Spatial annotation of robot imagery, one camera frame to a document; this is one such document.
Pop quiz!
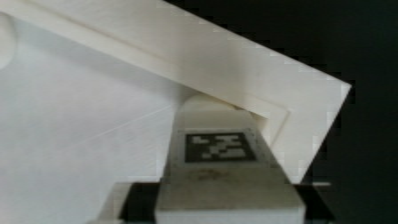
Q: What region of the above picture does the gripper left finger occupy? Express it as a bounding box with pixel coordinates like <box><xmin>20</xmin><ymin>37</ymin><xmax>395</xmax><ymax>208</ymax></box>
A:
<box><xmin>87</xmin><ymin>182</ymin><xmax>160</xmax><ymax>224</ymax></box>

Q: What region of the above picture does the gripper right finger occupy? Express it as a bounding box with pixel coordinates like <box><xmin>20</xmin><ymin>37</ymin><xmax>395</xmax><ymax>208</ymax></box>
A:
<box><xmin>295</xmin><ymin>184</ymin><xmax>336</xmax><ymax>224</ymax></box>

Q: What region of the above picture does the white leg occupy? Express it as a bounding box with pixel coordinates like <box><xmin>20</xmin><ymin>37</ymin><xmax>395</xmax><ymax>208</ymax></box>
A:
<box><xmin>155</xmin><ymin>94</ymin><xmax>306</xmax><ymax>224</ymax></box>

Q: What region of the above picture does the white square tabletop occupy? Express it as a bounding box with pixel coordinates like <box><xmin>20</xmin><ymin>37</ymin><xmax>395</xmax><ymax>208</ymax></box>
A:
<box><xmin>0</xmin><ymin>0</ymin><xmax>350</xmax><ymax>224</ymax></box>

